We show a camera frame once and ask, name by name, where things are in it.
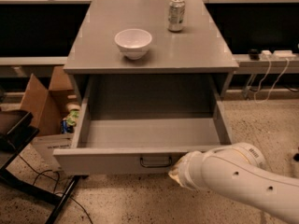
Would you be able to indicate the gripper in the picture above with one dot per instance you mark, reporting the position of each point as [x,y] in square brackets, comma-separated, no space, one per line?
[191,169]

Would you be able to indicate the grey top drawer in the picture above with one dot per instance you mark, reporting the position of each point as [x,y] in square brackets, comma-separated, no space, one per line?
[143,124]

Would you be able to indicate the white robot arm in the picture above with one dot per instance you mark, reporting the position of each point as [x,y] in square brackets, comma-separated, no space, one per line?
[237,172]

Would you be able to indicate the grey drawer cabinet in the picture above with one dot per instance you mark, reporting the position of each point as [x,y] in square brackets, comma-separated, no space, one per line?
[198,48]

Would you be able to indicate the colourful toy figure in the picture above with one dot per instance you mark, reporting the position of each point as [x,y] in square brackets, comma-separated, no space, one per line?
[69,122]

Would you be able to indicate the white ceramic bowl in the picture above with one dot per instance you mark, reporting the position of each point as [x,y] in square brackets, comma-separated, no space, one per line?
[133,43]

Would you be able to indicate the black adapter block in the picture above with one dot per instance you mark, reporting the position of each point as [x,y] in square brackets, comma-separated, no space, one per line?
[254,54]

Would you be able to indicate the white power strip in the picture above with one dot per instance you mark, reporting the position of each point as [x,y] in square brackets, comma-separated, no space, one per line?
[277,54]

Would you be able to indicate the brown cardboard box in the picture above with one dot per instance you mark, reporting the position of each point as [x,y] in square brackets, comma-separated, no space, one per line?
[49,106]

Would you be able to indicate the silver soda can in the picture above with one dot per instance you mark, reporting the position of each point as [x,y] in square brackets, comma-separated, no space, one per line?
[176,15]

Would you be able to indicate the black metal stand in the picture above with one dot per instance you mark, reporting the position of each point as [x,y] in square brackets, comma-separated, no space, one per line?
[16,132]

